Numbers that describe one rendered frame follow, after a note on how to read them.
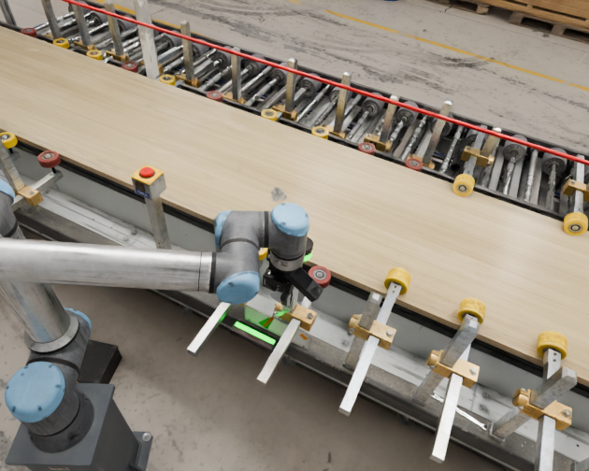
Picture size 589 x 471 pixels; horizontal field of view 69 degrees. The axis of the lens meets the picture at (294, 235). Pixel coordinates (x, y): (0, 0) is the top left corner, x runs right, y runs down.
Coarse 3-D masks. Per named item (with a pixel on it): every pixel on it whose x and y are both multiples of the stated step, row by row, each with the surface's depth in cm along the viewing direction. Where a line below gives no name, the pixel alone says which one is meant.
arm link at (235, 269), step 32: (0, 256) 82; (32, 256) 83; (64, 256) 84; (96, 256) 86; (128, 256) 87; (160, 256) 89; (192, 256) 90; (224, 256) 92; (256, 256) 96; (160, 288) 90; (192, 288) 90; (224, 288) 89; (256, 288) 91
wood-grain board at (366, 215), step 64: (0, 64) 227; (64, 64) 232; (0, 128) 191; (64, 128) 195; (128, 128) 198; (192, 128) 202; (256, 128) 206; (192, 192) 173; (256, 192) 176; (320, 192) 179; (384, 192) 182; (448, 192) 185; (320, 256) 156; (384, 256) 158; (448, 256) 160; (512, 256) 163; (576, 256) 165; (448, 320) 141; (512, 320) 143; (576, 320) 145
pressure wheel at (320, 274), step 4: (312, 268) 151; (316, 268) 151; (320, 268) 151; (324, 268) 151; (312, 272) 150; (316, 272) 150; (320, 272) 149; (324, 272) 150; (328, 272) 150; (312, 276) 148; (316, 276) 149; (320, 276) 149; (324, 276) 149; (328, 276) 149; (316, 280) 147; (320, 280) 147; (324, 280) 148; (328, 280) 148; (320, 284) 147; (324, 284) 148; (328, 284) 150
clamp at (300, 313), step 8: (280, 304) 144; (296, 304) 145; (288, 312) 142; (296, 312) 142; (304, 312) 143; (312, 312) 143; (288, 320) 144; (304, 320) 141; (312, 320) 141; (304, 328) 143
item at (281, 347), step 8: (304, 304) 146; (296, 320) 142; (288, 328) 139; (296, 328) 140; (288, 336) 137; (280, 344) 135; (288, 344) 136; (272, 352) 133; (280, 352) 133; (272, 360) 131; (264, 368) 129; (272, 368) 130; (264, 376) 128; (264, 384) 127
